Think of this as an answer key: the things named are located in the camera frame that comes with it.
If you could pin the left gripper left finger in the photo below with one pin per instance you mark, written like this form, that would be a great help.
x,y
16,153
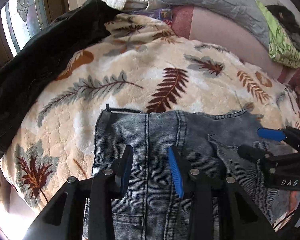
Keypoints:
x,y
111,183

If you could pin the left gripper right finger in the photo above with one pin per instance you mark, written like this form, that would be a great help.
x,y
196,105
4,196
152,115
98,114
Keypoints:
x,y
190,183

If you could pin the black jacket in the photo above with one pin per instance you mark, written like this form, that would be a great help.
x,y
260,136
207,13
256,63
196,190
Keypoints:
x,y
43,58

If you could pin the leaf-pattern fleece blanket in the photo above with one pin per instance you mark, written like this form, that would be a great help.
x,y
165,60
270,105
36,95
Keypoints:
x,y
145,87

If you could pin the right hand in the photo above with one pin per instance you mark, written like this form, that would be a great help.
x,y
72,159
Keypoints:
x,y
294,200

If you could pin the grey-blue denim pants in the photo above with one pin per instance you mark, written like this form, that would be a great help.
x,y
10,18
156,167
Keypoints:
x,y
166,147

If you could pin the stained glass window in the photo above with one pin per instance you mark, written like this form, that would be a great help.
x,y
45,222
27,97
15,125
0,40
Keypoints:
x,y
22,20

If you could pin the black garment on top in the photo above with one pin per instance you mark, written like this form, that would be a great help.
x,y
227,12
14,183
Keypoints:
x,y
288,21

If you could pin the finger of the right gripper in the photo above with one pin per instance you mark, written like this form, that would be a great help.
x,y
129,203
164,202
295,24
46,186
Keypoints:
x,y
271,134
252,154

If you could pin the green patterned folded cloth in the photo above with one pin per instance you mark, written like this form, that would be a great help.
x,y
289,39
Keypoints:
x,y
282,49

